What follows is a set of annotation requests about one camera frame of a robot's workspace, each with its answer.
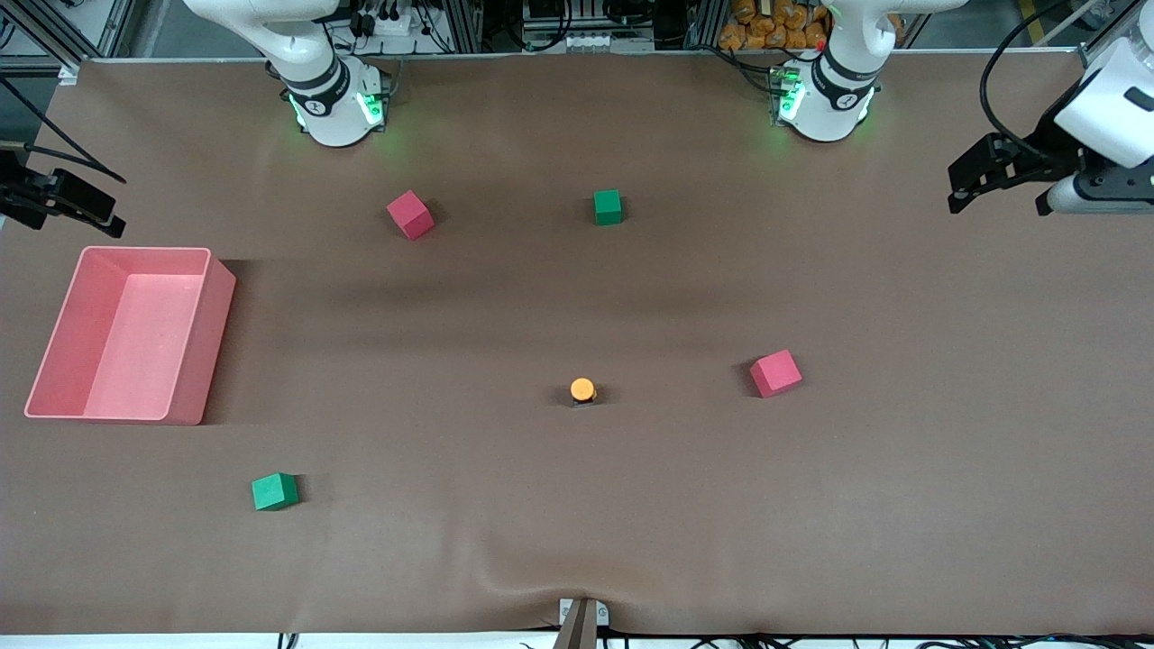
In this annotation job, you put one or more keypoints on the orange capped push button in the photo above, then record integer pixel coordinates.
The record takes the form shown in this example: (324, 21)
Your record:
(583, 388)

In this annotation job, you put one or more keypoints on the aluminium frame post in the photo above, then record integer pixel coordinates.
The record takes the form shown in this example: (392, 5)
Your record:
(465, 27)
(703, 25)

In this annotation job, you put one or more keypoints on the aluminium frame strut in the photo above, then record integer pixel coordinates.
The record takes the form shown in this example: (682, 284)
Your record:
(50, 41)
(1095, 50)

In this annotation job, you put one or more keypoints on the green foam cube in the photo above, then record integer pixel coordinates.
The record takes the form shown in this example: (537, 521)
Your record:
(608, 207)
(273, 492)

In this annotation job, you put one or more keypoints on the pink plastic bin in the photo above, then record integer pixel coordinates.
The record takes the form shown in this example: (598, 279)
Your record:
(90, 297)

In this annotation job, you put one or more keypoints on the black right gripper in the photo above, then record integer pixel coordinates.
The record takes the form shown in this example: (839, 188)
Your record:
(25, 200)

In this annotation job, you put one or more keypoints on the red foam cube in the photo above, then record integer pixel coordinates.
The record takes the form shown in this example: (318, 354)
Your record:
(410, 214)
(775, 374)

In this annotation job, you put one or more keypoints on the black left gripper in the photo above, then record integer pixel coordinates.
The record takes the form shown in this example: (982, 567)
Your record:
(1048, 147)

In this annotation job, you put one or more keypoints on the white terminal strip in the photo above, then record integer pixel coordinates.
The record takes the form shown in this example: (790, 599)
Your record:
(609, 42)

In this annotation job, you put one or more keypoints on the white power strip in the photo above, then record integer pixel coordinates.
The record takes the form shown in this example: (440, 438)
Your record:
(383, 24)

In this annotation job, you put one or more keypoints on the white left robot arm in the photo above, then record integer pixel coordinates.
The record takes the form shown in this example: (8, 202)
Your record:
(825, 108)

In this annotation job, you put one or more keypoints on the brown table mat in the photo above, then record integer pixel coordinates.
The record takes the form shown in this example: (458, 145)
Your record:
(577, 505)

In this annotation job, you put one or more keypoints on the bag of orange items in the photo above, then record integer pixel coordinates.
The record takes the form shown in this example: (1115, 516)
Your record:
(775, 27)

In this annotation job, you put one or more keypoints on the metal clamp bracket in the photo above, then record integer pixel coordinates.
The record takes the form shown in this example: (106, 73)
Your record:
(584, 613)

